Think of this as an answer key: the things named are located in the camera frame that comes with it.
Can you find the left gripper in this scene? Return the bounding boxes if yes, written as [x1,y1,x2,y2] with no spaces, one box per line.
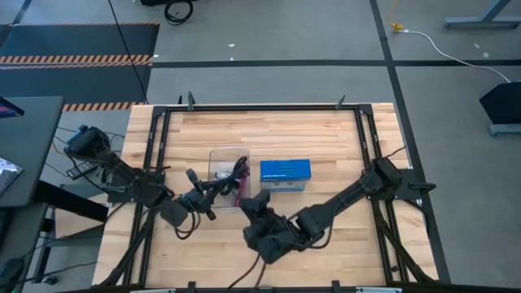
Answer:
[177,168,239,221]

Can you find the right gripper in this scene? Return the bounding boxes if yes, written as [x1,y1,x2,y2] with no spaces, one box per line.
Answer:
[239,189,305,265]

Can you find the maroon strap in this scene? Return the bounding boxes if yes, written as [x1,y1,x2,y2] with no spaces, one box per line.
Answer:
[234,168,252,207]

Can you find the clear plastic container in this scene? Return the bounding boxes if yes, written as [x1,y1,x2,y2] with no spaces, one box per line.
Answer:
[208,146,252,209]

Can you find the blue cardboard box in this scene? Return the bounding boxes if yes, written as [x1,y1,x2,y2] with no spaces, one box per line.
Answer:
[259,158,313,193]

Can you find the black power adapter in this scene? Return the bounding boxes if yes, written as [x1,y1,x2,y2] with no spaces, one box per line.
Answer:
[66,164,98,181]

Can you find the black desk support beam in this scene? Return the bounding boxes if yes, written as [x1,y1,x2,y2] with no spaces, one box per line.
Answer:
[34,181,109,223]

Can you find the grey desk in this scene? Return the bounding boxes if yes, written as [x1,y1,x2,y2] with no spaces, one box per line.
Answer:
[0,95,65,209]

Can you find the black hazard-striped floor mat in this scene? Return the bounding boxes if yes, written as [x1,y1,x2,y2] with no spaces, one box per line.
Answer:
[0,22,160,113]

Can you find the black white patterned pad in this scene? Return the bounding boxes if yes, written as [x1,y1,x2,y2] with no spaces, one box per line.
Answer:
[0,157,24,196]

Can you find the dark display screen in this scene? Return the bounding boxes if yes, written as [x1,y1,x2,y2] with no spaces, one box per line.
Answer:
[0,96,24,120]

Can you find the grey metal foot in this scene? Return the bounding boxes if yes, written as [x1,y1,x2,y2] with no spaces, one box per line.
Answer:
[488,123,521,138]

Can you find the black panel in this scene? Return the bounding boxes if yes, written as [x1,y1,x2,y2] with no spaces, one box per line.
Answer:
[479,81,521,126]

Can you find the grey metal desk leg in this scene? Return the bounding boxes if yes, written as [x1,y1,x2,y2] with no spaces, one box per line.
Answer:
[443,0,521,29]

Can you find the black aluminium table frame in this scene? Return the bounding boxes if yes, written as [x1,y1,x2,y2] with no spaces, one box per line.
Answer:
[91,92,453,293]

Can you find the long thin black floor cable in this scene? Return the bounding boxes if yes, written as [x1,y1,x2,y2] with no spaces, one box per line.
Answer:
[107,0,150,105]

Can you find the coiled black floor cable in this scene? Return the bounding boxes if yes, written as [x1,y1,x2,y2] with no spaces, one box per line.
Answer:
[164,0,195,26]

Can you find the yellow floor cable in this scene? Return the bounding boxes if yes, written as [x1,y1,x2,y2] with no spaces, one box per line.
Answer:
[388,0,405,33]

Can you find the white floor cable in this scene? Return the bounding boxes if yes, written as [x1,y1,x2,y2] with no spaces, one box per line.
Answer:
[401,28,512,84]

